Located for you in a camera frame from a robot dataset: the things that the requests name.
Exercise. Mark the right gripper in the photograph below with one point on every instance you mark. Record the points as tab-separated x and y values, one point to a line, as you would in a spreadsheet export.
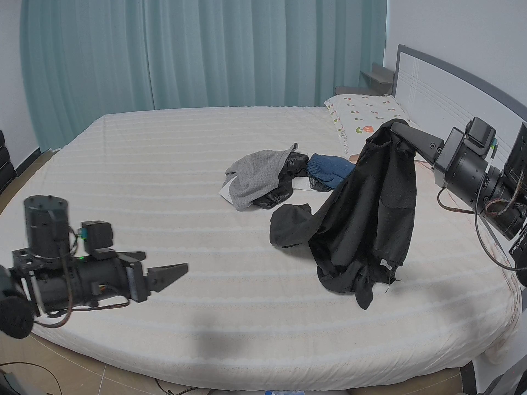
463	171

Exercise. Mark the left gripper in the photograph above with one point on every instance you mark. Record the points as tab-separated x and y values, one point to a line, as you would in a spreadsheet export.
94	282

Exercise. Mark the black T-shirt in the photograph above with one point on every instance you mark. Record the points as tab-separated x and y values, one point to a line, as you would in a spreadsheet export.
370	204

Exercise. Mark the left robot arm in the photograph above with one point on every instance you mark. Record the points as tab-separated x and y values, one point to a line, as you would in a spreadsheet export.
45	228

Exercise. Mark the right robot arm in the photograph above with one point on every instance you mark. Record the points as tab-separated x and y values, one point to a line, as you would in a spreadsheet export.
514	196

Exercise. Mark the bed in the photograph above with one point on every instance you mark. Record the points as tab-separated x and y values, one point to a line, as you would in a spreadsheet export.
164	171

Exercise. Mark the white printed pillow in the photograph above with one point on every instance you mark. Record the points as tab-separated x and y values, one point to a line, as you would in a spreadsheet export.
362	113

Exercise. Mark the grey bedside table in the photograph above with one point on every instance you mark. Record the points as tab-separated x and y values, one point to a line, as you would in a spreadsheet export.
376	76

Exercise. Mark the blue and white garment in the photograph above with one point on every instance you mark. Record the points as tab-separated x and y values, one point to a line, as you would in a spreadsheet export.
325	167

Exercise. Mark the grey garment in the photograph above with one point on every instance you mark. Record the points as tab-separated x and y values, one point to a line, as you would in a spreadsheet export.
255	175

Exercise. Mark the black shiny garment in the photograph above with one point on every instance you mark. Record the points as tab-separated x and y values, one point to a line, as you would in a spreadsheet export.
276	198

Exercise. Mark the blue-green curtain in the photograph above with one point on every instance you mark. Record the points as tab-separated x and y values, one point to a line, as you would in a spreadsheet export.
82	47
267	39

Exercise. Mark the black chest of drawers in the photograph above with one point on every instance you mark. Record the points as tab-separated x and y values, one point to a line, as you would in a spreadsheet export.
6	163

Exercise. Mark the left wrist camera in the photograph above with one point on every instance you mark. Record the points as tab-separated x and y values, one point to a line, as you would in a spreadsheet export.
97	235

